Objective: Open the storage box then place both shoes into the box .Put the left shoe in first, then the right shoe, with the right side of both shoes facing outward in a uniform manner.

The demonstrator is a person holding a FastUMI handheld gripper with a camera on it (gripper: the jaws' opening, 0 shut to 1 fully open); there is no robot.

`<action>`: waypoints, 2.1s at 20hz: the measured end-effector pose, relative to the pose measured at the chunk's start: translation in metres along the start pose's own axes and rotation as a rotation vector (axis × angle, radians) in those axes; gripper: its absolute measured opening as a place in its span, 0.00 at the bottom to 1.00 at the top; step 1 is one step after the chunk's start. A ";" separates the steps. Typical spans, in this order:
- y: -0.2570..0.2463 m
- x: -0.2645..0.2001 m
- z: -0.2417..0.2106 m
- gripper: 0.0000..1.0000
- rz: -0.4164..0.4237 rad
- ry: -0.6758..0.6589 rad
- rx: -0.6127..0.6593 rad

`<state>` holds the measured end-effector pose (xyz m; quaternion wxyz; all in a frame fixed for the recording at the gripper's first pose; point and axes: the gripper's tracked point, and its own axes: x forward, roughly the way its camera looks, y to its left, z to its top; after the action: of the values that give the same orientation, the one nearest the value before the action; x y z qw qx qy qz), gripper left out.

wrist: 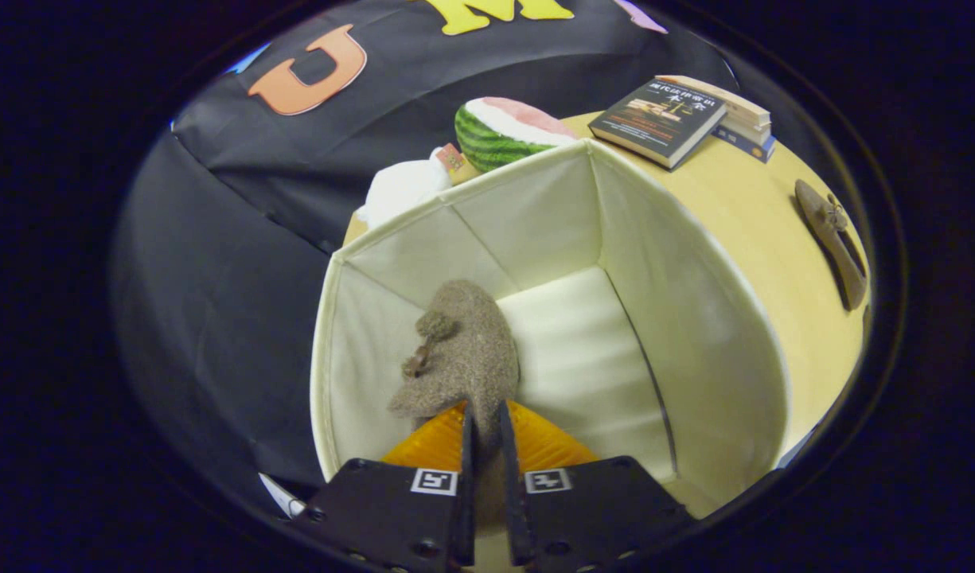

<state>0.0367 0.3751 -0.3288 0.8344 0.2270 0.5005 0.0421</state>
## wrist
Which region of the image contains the white plush toy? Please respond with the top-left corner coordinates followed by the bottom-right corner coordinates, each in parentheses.
top-left (356, 145), bottom-right (480, 232)

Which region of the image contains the watermelon slice plush toy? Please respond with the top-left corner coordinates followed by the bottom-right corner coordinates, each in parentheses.
top-left (454, 97), bottom-right (579, 173)

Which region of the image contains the black cover book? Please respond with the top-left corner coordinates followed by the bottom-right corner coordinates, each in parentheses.
top-left (588, 80), bottom-right (727, 170)

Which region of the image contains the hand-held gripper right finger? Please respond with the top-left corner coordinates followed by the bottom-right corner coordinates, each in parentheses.
top-left (499, 400), bottom-right (695, 573)

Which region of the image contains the brown suede moccasin shoe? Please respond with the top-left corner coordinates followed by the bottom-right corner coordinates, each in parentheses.
top-left (388, 279), bottom-right (521, 528)
top-left (795, 179), bottom-right (868, 311)

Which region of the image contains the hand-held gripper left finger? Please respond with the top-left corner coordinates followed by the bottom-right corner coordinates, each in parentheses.
top-left (300, 400), bottom-right (478, 573)

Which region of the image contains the tan cover book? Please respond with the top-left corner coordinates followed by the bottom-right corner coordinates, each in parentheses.
top-left (656, 75), bottom-right (773, 146)

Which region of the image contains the cream fabric storage box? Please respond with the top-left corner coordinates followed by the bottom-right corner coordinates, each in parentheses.
top-left (310, 138), bottom-right (792, 520)

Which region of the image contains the blue cover book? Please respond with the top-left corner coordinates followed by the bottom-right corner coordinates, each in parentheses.
top-left (710, 126), bottom-right (776, 164)

